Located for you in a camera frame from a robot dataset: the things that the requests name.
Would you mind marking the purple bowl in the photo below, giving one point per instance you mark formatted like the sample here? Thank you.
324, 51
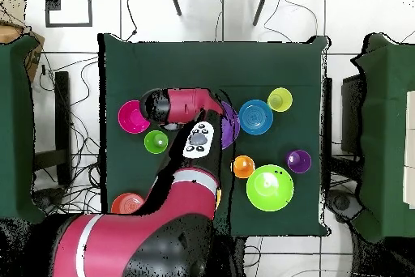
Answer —
231, 126

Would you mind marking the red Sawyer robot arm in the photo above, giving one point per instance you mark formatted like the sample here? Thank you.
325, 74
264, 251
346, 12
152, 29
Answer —
162, 225

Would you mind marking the green cup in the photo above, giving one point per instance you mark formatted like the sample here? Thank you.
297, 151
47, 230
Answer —
155, 142

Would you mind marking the pink bowl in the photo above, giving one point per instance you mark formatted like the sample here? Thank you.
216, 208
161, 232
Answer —
129, 120

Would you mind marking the orange cup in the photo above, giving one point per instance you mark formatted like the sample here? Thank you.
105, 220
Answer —
243, 167

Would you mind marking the blue bowl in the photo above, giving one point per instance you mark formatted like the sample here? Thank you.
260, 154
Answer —
256, 117

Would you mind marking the large yellow-orange bowl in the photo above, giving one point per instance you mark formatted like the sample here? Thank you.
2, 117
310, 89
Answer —
218, 197

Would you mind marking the red-orange bowl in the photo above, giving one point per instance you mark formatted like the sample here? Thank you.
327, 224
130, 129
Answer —
124, 204

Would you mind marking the black floor beam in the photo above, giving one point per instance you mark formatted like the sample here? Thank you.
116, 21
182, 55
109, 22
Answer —
62, 111

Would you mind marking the yellow cup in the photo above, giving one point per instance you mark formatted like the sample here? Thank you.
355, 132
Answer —
279, 99

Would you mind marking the green bowl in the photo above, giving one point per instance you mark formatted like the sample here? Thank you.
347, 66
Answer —
269, 189

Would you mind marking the dark green tablecloth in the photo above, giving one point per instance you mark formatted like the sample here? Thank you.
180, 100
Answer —
275, 69

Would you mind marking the purple cup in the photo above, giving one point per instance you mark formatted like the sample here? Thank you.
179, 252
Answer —
300, 162

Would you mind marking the dark grey stand base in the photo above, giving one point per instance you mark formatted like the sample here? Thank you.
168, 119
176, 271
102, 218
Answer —
342, 203
48, 196

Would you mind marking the green side table cloth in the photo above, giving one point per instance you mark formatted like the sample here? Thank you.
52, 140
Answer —
382, 144
16, 128

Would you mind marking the black box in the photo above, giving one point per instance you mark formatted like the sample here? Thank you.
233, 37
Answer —
351, 115

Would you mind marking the cardboard box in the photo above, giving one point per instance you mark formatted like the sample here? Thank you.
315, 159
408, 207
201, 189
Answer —
9, 32

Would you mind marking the black camera tripod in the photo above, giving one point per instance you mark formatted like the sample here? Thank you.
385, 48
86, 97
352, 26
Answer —
175, 2

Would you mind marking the black rectangular frame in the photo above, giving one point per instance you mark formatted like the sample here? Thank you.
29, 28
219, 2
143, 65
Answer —
68, 24

